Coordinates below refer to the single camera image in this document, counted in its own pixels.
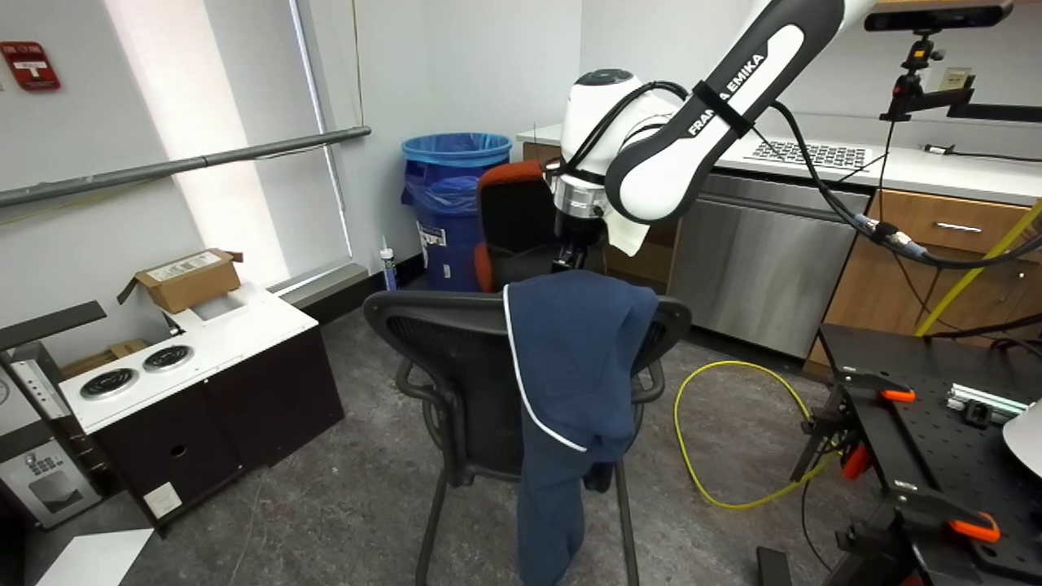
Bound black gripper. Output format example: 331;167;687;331
556;212;608;273

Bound blue hoodie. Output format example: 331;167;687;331
498;272;661;586

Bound orange and black office chair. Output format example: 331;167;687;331
468;160;580;289

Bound black mesh chair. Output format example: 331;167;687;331
357;286;692;586

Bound blue trash bin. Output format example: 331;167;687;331
398;130;513;293

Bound stainless steel dishwasher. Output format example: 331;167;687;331
665;174;873;362

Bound white grid drying mat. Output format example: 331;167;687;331
746;138;873;177

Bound wooden base cabinets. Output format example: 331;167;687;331
518;138;1042;368

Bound white countertop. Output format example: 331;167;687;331
518;117;1042;204

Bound black floor block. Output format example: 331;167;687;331
754;543;796;586

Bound brown cardboard box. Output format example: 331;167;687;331
113;247;248;316

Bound silver metal block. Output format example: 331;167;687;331
941;381;1032;431

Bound black perforated table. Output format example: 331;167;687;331
816;321;1042;586

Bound grey toy oven black top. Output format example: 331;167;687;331
0;301;111;533

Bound white paper sheet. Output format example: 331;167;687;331
31;524;157;586

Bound white wrist camera mount plate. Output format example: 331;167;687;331
600;200;679;260

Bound yellow hose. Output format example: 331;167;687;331
667;359;844;514

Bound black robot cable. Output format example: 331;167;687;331
760;95;1042;273

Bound orange handled black clamp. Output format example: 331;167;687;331
892;485;1006;549
838;440;875;485
840;370;921;414

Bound yellow diagonal strap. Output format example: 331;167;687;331
912;200;1042;340

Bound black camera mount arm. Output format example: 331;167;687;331
875;30;1042;123

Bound grey wall rail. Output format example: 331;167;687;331
0;123;375;209

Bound black stereo camera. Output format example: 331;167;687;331
862;0;1019;34

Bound red wall sign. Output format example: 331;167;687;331
0;40;66;95

